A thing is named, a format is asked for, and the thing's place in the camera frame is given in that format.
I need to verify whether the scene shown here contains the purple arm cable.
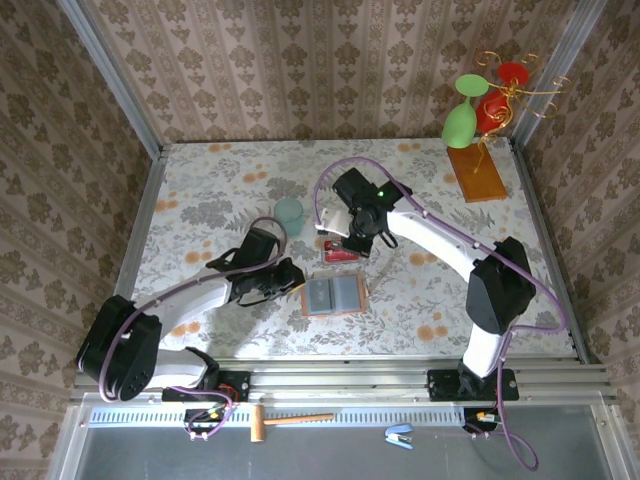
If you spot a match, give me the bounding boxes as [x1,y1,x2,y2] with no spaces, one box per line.
[312,156,569,476]
[98,215,290,442]

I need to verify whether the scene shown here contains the grey metal panel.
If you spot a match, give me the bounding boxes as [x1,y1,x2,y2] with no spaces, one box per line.
[47,392,634,480]

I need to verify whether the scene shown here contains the gold wire rack wooden base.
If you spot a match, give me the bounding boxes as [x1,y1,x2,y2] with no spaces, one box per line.
[446,49,574,204]

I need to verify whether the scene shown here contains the wooden mallet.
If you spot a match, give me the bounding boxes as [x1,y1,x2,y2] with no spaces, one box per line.
[249,403,335,444]

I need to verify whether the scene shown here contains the teal plastic cup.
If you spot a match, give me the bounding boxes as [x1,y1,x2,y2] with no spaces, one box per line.
[273,197,305,237]

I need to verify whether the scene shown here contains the aluminium table side rail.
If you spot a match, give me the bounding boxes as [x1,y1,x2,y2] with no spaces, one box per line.
[507,137,604,365]
[92,144,169,371]

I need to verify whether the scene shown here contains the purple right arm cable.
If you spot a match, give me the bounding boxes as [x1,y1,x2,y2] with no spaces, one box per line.
[312,156,569,476]

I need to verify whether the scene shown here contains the black left wiring connector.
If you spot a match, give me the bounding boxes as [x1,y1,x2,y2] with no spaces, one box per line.
[183,407,237,435]

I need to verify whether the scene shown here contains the black wiring connector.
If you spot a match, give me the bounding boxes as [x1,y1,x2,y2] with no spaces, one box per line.
[183,407,237,435]
[462,407,502,434]

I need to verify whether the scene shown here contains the blue stapler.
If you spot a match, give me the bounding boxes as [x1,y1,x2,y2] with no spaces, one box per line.
[383,423,416,451]

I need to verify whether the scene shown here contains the long aluminium mounting rail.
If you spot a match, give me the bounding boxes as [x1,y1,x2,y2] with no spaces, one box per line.
[69,360,619,404]

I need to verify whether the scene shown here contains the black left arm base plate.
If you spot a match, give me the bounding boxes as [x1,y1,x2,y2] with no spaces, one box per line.
[161,370,252,404]

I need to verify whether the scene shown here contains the clear plastic tray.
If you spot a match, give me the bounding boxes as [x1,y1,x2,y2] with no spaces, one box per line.
[317,233,363,266]

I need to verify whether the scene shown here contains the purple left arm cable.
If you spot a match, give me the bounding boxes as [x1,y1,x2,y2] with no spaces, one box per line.
[98,215,290,442]

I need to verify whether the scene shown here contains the green wine glass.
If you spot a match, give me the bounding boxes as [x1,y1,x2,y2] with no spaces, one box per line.
[441,73,491,150]

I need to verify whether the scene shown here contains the slotted metal cable duct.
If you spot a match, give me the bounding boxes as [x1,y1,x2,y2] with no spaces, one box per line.
[87,404,471,430]

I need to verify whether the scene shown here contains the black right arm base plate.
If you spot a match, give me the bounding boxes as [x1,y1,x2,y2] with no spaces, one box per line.
[427,368,521,403]

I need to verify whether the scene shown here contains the aluminium frame post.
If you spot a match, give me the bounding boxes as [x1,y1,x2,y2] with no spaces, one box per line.
[509,0,610,147]
[55,0,166,160]

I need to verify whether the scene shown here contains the black right wiring connector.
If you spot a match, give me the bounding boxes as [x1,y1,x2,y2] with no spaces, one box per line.
[462,407,502,434]

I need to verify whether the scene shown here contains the wooden tray box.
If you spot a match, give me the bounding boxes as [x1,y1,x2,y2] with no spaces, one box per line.
[299,272,370,318]

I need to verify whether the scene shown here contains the red wine glass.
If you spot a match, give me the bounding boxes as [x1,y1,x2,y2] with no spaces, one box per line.
[474,61,531,134]

